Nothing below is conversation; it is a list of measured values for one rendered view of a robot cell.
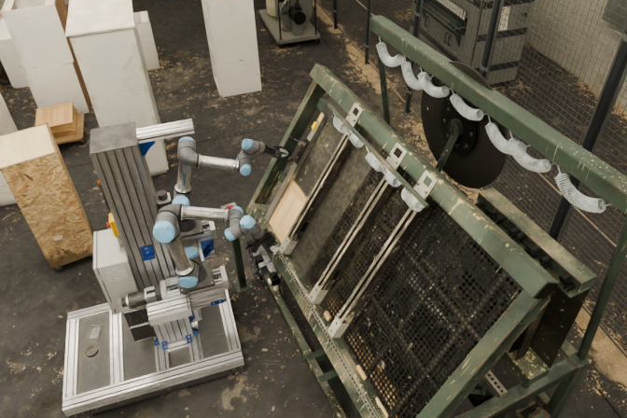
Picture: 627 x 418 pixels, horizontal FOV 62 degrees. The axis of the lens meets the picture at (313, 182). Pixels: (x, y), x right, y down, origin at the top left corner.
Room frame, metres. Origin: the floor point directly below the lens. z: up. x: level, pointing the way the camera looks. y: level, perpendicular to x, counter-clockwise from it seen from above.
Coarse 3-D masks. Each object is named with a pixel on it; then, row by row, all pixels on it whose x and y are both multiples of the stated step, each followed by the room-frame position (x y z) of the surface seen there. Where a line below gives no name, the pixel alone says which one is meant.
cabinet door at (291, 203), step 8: (296, 184) 2.88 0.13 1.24; (288, 192) 2.89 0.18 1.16; (296, 192) 2.83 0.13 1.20; (288, 200) 2.84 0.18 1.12; (296, 200) 2.79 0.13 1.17; (304, 200) 2.73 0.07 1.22; (280, 208) 2.85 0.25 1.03; (288, 208) 2.79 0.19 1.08; (296, 208) 2.74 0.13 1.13; (272, 216) 2.86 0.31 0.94; (280, 216) 2.80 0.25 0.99; (288, 216) 2.74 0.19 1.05; (296, 216) 2.69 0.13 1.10; (272, 224) 2.81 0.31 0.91; (280, 224) 2.76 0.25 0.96; (288, 224) 2.70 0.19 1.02; (280, 232) 2.70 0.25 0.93; (280, 240) 2.65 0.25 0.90
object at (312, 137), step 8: (320, 120) 3.05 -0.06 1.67; (320, 128) 3.04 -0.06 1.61; (312, 136) 3.02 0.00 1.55; (312, 144) 3.02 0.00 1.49; (304, 152) 2.99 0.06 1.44; (296, 168) 2.96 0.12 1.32; (288, 176) 2.96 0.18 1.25; (288, 184) 2.93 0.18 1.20; (280, 192) 2.92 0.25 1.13; (280, 200) 2.90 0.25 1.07; (272, 208) 2.88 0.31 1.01; (264, 216) 2.89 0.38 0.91
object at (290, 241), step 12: (360, 108) 2.75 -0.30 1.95; (336, 120) 2.68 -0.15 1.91; (348, 120) 2.76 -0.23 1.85; (348, 132) 2.70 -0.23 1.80; (360, 132) 2.75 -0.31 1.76; (348, 144) 2.71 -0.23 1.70; (336, 156) 2.69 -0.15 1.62; (336, 168) 2.68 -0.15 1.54; (324, 180) 2.64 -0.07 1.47; (312, 192) 2.65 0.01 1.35; (324, 192) 2.64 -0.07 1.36; (312, 204) 2.60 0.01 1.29; (300, 216) 2.60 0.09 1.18; (312, 216) 2.60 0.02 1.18; (300, 228) 2.56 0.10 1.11; (288, 240) 2.53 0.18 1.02; (288, 252) 2.52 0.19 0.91
